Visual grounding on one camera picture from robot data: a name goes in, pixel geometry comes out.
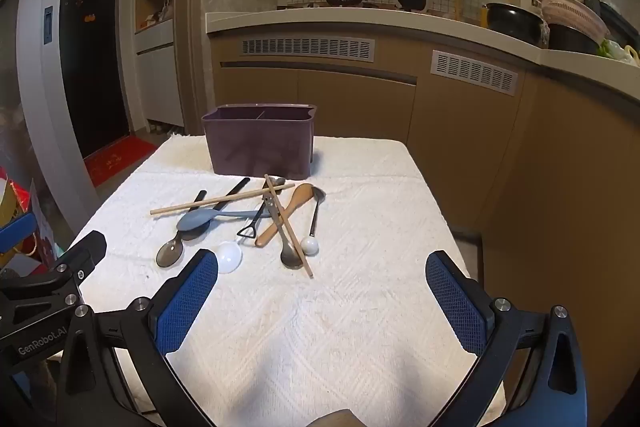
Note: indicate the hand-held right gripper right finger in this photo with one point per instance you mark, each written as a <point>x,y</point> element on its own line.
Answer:
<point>457,307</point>

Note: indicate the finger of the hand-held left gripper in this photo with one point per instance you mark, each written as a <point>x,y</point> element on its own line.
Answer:
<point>87,247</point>

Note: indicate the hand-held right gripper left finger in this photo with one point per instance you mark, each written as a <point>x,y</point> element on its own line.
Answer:
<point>185,302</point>

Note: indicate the white plastic spoon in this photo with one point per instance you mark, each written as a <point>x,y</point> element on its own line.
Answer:
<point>229,257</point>

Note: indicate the blue plastic spoon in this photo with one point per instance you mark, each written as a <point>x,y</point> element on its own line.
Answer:
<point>195,220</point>

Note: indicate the wooden chopstick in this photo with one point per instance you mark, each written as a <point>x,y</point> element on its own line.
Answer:
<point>210,202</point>
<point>294,239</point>

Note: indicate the metal spatula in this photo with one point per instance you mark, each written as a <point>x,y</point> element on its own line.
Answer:
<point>256,217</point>

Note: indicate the metal spoon with white knob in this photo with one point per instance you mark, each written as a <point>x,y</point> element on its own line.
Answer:
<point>310,246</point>

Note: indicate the wooden spoon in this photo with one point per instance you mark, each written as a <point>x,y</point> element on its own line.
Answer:
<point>300,197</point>

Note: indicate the purple plastic utensil holder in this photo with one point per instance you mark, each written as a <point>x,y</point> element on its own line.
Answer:
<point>260,147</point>

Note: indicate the red doormat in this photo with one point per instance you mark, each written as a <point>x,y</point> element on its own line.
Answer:
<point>115,162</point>

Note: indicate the red gift bag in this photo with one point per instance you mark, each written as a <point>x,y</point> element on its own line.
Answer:
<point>12,197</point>

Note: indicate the white textured towel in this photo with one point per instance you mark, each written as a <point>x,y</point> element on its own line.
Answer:
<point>325,307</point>

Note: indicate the glass sliding door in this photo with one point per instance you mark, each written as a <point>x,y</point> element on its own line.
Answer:
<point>40,107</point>

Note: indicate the white cabinet with niche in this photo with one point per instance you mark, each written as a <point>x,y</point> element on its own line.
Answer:
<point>160,82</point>

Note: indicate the dark door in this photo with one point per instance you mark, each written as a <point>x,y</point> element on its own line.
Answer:
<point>95,57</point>

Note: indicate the blue door latch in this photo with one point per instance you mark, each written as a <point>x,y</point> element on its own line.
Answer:
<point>47,24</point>

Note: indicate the short white vent grille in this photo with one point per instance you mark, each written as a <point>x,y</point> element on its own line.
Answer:
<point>475,72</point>

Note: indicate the long white vent grille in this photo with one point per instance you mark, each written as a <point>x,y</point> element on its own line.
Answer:
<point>307,48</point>

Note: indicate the black pot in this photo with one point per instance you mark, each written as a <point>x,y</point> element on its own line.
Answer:
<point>570,39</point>
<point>515,24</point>

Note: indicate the green leafy vegetables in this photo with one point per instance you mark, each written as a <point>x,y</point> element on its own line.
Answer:
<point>615,52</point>

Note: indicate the yellow-rimmed glass pot lid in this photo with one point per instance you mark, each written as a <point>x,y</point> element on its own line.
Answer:
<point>475,2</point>

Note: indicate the pink colander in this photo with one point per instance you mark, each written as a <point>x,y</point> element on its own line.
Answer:
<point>575,14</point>

